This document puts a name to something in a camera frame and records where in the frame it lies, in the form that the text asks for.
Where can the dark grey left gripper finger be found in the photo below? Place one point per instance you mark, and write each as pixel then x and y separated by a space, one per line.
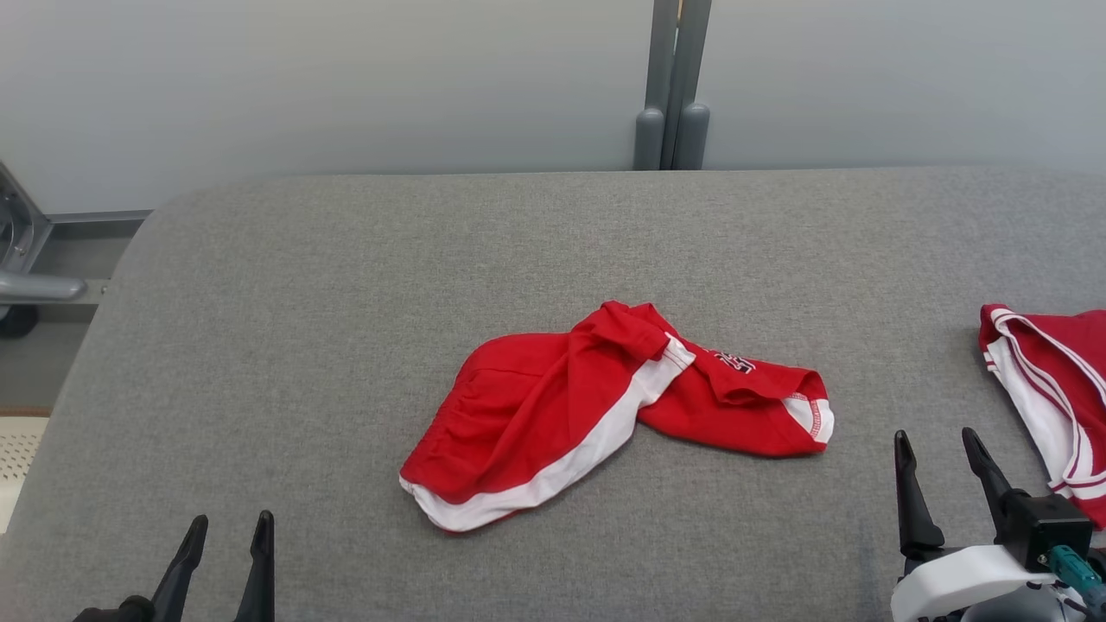
pixel 259 579
pixel 177 579

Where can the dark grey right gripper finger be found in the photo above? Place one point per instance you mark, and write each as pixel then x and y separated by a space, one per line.
pixel 989 475
pixel 916 518

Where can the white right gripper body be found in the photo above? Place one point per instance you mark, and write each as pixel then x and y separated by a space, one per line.
pixel 959 579

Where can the red white striped trousers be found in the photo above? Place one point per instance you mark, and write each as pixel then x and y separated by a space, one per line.
pixel 1063 380

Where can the red shorts with white trim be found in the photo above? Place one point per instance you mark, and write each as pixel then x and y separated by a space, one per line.
pixel 536 406

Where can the white perforated mat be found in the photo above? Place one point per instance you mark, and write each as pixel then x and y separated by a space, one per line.
pixel 19 466

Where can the black caster wheel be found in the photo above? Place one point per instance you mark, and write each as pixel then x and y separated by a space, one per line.
pixel 15 321

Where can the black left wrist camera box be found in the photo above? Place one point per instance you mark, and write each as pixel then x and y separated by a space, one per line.
pixel 117 612

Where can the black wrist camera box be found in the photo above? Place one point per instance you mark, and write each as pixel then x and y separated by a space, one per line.
pixel 117 612
pixel 1045 527

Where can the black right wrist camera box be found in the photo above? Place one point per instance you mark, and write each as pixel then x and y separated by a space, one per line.
pixel 1045 527

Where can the grey metal cart frame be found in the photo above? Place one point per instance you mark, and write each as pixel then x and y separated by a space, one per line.
pixel 34 285

